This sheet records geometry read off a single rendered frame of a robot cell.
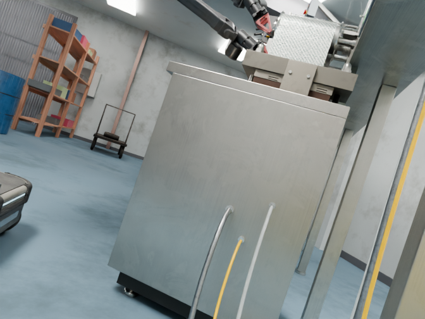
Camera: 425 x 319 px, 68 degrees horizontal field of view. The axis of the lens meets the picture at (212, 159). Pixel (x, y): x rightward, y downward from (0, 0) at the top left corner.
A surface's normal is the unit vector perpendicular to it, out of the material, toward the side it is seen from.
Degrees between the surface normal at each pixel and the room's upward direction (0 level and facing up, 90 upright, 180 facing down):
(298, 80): 90
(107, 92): 90
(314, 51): 91
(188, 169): 90
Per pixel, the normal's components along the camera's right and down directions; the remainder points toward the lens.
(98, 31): 0.22, 0.07
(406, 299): -0.26, -0.09
